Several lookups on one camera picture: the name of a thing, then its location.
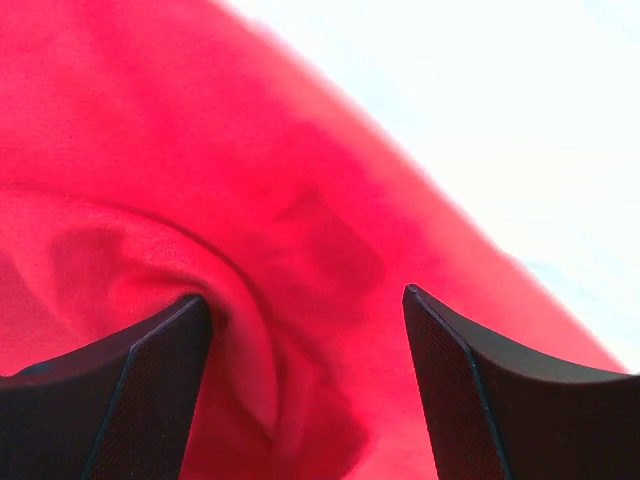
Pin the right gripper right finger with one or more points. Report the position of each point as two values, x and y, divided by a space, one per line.
497 409

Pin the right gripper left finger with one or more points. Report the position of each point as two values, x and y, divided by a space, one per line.
119 408

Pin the red t shirt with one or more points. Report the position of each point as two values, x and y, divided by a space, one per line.
154 148

